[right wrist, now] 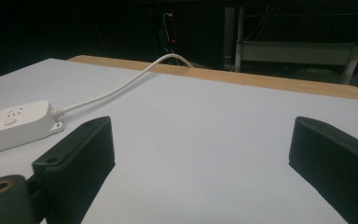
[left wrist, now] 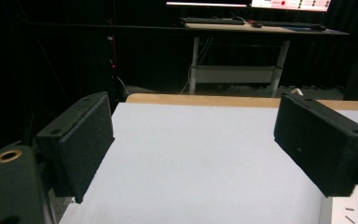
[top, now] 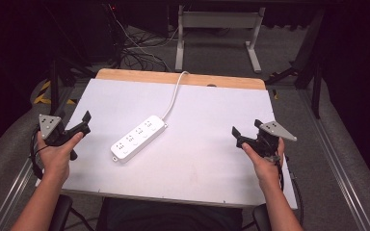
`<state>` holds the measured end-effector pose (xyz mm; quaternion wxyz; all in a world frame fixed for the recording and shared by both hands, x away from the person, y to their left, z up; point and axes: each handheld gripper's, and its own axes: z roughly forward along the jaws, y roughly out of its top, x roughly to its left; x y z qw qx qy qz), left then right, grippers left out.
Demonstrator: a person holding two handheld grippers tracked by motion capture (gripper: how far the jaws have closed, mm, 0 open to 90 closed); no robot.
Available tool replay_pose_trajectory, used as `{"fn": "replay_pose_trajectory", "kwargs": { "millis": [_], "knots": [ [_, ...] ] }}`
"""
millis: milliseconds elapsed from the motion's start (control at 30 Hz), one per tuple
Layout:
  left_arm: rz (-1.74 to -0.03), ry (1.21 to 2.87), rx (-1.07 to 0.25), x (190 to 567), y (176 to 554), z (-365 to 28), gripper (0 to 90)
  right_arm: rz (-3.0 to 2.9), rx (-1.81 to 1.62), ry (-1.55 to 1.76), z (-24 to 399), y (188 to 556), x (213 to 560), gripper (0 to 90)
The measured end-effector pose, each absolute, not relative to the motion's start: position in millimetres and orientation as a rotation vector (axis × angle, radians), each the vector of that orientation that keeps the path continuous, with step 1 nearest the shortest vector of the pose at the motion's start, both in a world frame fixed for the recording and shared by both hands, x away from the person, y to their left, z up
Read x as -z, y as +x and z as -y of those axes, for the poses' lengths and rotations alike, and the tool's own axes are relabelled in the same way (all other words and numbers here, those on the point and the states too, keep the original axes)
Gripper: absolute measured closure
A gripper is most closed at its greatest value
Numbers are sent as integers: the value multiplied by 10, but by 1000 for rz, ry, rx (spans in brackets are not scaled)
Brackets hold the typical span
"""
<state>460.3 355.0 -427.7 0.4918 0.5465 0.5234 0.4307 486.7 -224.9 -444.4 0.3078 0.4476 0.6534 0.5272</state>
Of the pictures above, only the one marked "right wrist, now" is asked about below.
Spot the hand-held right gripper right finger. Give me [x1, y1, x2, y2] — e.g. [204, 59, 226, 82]
[288, 116, 358, 224]

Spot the white power strip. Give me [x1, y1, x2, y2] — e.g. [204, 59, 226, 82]
[0, 99, 65, 158]

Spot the white power strip cable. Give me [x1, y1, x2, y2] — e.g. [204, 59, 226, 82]
[50, 53, 195, 119]

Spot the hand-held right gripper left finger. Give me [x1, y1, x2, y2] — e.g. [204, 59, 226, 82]
[32, 116, 117, 224]

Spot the dark device with red light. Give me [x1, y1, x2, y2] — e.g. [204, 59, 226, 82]
[148, 8, 181, 59]

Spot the white metal frame stand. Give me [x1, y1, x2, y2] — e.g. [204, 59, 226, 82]
[223, 3, 358, 86]

